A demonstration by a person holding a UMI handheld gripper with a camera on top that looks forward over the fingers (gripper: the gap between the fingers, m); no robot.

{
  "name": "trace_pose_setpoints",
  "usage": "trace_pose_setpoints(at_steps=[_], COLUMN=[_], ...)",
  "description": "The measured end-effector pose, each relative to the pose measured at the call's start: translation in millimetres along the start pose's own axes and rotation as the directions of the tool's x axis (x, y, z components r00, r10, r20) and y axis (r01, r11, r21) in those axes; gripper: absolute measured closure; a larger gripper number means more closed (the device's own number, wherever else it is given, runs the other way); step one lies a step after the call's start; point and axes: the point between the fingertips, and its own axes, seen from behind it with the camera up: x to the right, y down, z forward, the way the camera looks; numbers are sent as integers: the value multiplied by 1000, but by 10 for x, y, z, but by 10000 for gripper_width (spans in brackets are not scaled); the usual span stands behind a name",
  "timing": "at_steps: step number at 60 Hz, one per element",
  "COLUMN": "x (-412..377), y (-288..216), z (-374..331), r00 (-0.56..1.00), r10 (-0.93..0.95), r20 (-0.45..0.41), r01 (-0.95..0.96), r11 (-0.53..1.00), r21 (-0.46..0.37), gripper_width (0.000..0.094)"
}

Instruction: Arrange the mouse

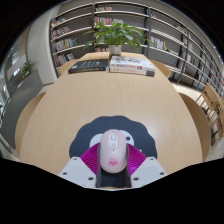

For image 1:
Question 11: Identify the white illustrated-cover book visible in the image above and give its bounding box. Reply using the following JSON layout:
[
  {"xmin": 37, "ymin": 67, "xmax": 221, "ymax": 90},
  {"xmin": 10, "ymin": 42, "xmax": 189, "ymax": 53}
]
[{"xmin": 109, "ymin": 55, "xmax": 156, "ymax": 72}]

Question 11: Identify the red-spined book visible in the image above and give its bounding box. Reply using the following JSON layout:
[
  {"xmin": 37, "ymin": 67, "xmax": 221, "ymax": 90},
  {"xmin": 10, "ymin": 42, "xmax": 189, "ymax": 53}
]
[{"xmin": 108, "ymin": 66, "xmax": 156, "ymax": 78}]

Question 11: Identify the curved wooden chair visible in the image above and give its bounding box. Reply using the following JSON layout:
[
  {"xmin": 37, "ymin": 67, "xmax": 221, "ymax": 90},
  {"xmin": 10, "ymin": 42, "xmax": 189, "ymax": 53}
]
[
  {"xmin": 14, "ymin": 92, "xmax": 47, "ymax": 156},
  {"xmin": 178, "ymin": 92, "xmax": 212, "ymax": 163},
  {"xmin": 150, "ymin": 59, "xmax": 172, "ymax": 79},
  {"xmin": 58, "ymin": 59, "xmax": 76, "ymax": 76}
]

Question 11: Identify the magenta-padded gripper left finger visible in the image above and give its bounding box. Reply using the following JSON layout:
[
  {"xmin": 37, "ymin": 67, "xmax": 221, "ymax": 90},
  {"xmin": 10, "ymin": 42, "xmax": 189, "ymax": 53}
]
[{"xmin": 58, "ymin": 143, "xmax": 102, "ymax": 189}]

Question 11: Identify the black book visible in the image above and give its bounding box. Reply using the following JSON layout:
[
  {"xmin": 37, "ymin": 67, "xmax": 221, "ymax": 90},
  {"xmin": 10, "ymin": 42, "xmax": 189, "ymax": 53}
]
[{"xmin": 67, "ymin": 59, "xmax": 110, "ymax": 75}]

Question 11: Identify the grey bookshelf unit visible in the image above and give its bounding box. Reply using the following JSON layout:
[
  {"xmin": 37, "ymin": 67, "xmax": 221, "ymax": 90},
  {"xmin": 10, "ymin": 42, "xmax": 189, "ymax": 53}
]
[{"xmin": 49, "ymin": 0, "xmax": 224, "ymax": 98}]

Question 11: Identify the light wooden slatted chair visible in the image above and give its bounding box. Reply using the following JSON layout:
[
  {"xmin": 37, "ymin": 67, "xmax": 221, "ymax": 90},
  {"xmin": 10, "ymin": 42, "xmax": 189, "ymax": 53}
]
[{"xmin": 195, "ymin": 83, "xmax": 224, "ymax": 148}]

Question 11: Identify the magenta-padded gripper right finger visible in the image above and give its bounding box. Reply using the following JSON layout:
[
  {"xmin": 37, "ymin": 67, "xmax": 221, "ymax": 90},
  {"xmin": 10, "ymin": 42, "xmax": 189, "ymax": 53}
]
[{"xmin": 125, "ymin": 143, "xmax": 168, "ymax": 189}]

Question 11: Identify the green potted plant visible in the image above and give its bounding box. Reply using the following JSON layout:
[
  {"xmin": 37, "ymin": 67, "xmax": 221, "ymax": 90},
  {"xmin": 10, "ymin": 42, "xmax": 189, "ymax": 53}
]
[{"xmin": 83, "ymin": 19, "xmax": 154, "ymax": 56}]

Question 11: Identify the pink computer mouse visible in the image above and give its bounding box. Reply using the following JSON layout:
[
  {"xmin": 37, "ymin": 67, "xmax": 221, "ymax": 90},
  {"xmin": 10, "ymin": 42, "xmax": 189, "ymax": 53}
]
[{"xmin": 99, "ymin": 128, "xmax": 129, "ymax": 174}]

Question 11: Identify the small green floor plant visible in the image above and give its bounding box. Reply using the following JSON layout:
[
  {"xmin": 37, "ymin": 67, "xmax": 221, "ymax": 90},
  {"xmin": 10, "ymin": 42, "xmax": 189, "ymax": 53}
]
[{"xmin": 20, "ymin": 60, "xmax": 37, "ymax": 79}]

